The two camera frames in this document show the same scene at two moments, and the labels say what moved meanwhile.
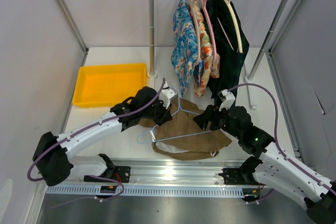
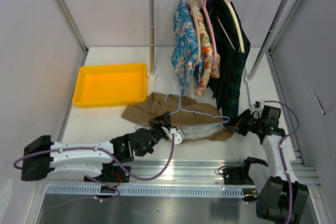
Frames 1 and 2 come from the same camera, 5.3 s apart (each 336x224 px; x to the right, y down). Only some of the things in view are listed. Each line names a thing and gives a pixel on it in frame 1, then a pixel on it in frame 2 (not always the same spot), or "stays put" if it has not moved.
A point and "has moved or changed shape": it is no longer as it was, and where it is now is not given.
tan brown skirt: [180, 137] has moved or changed shape
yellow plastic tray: [103, 85] stays put
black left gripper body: [157, 112] -> [157, 134]
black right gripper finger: [204, 119] -> [235, 128]
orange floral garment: [209, 64] stays put
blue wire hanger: [179, 109] has moved or changed shape
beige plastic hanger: [194, 1] stays put
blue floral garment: [184, 55] stays put
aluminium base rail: [153, 173] stays put
